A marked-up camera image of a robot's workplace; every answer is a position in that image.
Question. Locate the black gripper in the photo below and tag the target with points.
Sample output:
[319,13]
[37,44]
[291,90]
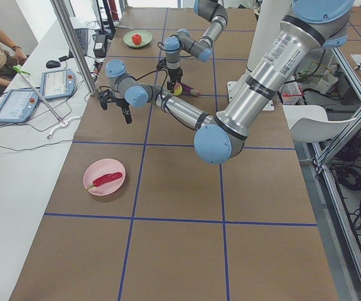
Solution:
[174,74]
[118,102]

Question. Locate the purple eggplant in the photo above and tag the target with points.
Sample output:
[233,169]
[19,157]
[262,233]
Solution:
[190,90]

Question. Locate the red pomegranate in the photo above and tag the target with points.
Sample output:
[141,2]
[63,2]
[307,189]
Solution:
[136,39]

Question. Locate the red chili pepper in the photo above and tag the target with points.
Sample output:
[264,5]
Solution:
[104,179]

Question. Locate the peach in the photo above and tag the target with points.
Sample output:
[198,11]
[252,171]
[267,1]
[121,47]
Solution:
[179,91]

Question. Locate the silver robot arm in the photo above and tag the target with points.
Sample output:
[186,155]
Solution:
[296,28]
[201,49]

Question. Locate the green plate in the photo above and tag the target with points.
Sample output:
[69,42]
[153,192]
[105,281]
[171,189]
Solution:
[146,35]

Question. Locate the pink plate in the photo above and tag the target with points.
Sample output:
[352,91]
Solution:
[99,168]

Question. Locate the far teach pendant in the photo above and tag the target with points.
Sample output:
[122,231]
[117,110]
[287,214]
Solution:
[57,84]

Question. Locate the teach pendant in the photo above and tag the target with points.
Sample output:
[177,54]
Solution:
[18,106]
[57,84]

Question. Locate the black computer mouse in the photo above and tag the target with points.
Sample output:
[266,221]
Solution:
[52,64]

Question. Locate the near teach pendant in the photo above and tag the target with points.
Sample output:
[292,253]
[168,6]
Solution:
[18,106]

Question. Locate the white plastic basket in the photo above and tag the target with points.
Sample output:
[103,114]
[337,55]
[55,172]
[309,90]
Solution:
[291,93]

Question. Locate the white chair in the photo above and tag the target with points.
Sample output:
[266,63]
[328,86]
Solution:
[309,123]

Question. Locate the aluminium frame post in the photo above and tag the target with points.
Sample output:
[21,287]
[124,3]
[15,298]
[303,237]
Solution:
[63,18]

